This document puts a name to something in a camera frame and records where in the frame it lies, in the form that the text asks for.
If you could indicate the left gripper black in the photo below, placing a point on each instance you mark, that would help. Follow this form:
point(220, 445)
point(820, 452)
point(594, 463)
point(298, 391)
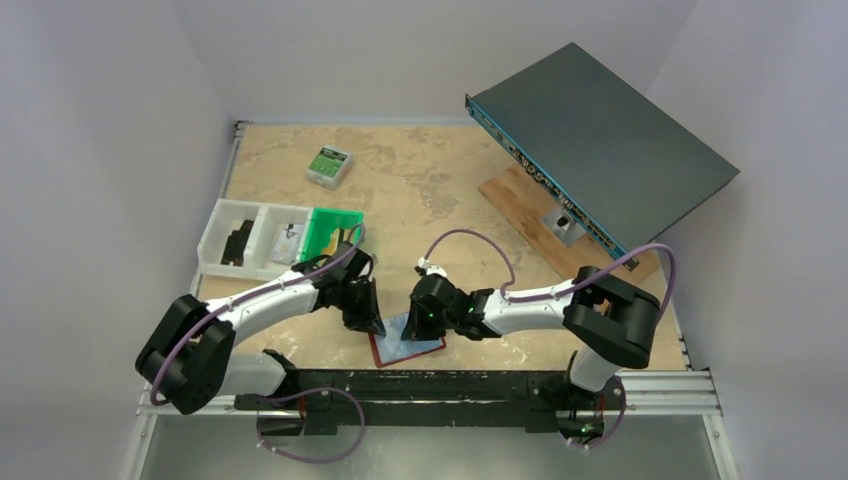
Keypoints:
point(361, 304)

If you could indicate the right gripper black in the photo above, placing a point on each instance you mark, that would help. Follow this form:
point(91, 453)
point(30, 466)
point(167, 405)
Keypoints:
point(422, 318)

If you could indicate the red card holder wallet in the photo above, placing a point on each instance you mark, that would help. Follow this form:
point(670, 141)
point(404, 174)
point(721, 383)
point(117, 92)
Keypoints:
point(390, 348)

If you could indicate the white credit card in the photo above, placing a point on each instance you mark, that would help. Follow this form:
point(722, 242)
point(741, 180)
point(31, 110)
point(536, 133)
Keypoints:
point(287, 245)

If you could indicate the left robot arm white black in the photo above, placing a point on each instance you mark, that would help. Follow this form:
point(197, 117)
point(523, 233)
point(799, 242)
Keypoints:
point(190, 358)

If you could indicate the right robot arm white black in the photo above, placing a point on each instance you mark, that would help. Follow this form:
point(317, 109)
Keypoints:
point(615, 320)

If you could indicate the green plastic bin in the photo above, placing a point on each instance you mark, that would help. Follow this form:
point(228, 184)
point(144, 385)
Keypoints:
point(326, 229)

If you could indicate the black part in bin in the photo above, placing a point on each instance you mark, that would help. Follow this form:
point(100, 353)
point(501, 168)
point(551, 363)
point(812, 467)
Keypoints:
point(236, 243)

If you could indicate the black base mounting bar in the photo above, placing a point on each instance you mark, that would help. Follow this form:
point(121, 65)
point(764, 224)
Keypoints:
point(535, 401)

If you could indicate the small green labelled box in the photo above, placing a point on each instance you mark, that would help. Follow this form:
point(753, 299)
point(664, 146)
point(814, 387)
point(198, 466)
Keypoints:
point(329, 167)

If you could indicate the wooden board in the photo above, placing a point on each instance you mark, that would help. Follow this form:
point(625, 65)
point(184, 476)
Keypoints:
point(523, 203)

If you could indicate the white plastic bin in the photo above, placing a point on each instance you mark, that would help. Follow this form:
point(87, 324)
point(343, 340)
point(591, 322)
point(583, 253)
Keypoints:
point(253, 240)

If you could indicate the metal bracket with knob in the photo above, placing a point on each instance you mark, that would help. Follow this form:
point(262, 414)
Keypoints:
point(563, 226)

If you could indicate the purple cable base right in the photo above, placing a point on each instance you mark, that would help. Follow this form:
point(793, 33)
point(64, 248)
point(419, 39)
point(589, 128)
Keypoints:
point(591, 434)

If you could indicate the dark network switch box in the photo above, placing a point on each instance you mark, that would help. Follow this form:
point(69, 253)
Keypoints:
point(623, 169)

